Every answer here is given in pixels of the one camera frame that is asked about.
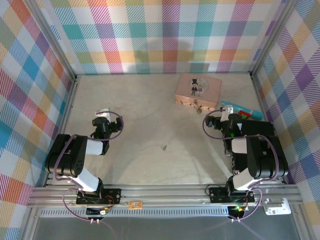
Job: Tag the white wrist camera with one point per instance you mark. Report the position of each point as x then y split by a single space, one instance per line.
104 113
227 111

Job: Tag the aluminium frame cross rail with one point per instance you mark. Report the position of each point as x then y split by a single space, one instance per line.
162 193

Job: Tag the teal marker pen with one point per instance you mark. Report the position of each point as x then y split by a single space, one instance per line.
255 113

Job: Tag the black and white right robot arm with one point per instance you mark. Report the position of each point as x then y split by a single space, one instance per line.
262 157

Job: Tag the aluminium frame corner post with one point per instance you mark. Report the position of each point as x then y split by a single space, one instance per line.
272 37
53 42

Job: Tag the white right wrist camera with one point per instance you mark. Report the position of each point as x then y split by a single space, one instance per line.
227 111

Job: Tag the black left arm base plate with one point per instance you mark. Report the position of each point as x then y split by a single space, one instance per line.
112 195

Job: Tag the small brass padlock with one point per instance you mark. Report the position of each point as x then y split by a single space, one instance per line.
199 110

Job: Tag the red and green toy block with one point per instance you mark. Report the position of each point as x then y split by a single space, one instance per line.
243 115

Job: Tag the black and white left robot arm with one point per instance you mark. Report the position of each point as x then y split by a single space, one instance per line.
65 155

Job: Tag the small metal key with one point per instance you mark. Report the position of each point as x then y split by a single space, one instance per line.
164 148

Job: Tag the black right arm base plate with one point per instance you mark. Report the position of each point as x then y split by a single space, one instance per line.
217 195

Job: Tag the white plastic bracket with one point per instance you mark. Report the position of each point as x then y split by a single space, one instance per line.
277 206

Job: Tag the small orange circuit board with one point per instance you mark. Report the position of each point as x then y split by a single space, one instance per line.
135 205

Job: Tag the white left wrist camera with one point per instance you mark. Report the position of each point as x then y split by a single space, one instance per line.
104 113

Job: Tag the aluminium frame side rail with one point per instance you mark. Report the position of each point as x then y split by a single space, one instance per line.
260 97
67 112

